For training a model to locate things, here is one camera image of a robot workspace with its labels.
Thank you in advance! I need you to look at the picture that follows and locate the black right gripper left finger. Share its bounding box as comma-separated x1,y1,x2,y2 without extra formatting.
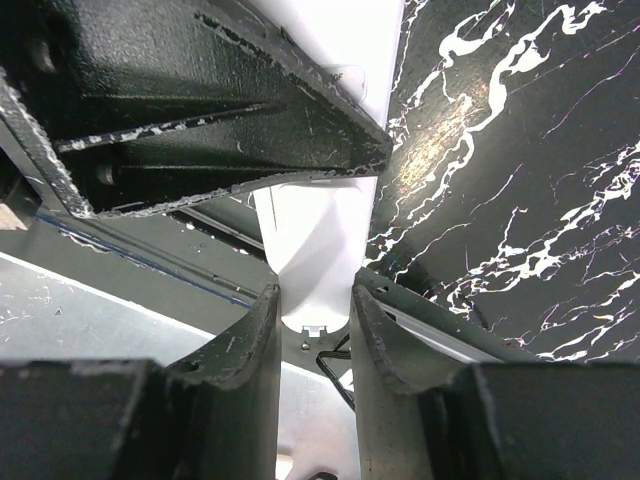
1,284,280,479

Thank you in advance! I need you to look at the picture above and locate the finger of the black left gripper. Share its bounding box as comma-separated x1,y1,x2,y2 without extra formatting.
49,1,391,218

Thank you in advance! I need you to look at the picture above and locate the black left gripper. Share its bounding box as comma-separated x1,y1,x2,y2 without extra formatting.
1,1,130,218

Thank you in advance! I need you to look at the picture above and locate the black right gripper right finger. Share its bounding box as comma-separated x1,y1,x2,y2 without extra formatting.
350,286,639,479

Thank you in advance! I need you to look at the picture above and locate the white remote control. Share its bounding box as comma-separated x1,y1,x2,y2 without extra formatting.
253,0,404,127

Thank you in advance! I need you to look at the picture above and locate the white battery cover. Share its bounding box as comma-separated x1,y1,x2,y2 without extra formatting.
254,177,377,338

